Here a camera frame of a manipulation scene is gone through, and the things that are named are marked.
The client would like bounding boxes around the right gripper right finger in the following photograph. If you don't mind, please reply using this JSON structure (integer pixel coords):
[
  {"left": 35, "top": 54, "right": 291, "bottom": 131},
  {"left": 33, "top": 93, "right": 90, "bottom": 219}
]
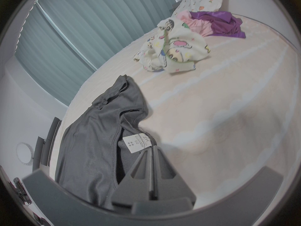
[{"left": 153, "top": 146, "right": 197, "bottom": 209}]

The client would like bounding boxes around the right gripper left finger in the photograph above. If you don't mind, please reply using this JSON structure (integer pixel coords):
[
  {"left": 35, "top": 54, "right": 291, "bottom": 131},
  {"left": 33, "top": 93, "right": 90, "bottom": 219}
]
[{"left": 111, "top": 147, "right": 153, "bottom": 209}]

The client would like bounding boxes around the black T-shirt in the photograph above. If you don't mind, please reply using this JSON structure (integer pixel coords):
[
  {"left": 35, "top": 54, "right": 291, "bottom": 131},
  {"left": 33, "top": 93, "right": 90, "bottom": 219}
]
[{"left": 55, "top": 75, "right": 159, "bottom": 210}]

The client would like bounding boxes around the bed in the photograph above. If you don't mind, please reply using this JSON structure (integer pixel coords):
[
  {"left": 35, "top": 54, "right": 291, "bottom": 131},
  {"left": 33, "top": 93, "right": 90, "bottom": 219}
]
[{"left": 55, "top": 0, "right": 299, "bottom": 211}]

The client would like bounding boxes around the dark chest of drawers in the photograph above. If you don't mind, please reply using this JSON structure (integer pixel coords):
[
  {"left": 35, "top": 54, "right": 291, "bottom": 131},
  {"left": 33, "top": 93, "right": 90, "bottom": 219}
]
[{"left": 32, "top": 117, "right": 63, "bottom": 172}]

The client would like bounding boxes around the round white mirror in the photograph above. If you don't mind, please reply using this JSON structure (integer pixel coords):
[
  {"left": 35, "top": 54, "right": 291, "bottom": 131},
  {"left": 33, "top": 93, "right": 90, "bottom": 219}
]
[{"left": 16, "top": 142, "right": 32, "bottom": 166}]

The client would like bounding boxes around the white printed pyjama top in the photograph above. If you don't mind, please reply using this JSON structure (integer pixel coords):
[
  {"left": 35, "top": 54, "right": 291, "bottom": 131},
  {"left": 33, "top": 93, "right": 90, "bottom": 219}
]
[{"left": 133, "top": 18, "right": 211, "bottom": 73}]

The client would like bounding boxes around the blue-green curtain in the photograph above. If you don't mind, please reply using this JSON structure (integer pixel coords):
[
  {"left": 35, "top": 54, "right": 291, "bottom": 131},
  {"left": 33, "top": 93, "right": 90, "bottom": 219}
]
[
  {"left": 14, "top": 6, "right": 97, "bottom": 107},
  {"left": 38, "top": 0, "right": 180, "bottom": 70}
]

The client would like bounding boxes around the pink garment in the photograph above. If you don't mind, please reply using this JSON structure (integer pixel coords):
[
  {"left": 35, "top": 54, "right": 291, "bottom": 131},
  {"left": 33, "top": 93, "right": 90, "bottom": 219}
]
[{"left": 176, "top": 11, "right": 217, "bottom": 37}]

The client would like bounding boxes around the purple satin garment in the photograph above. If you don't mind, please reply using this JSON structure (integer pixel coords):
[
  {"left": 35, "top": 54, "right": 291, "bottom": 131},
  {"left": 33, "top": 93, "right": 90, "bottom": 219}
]
[{"left": 189, "top": 10, "right": 246, "bottom": 38}]

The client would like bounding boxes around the white printed pillow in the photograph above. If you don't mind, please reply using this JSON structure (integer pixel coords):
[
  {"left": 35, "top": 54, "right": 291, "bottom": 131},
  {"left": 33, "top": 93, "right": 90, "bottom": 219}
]
[{"left": 171, "top": 0, "right": 228, "bottom": 18}]

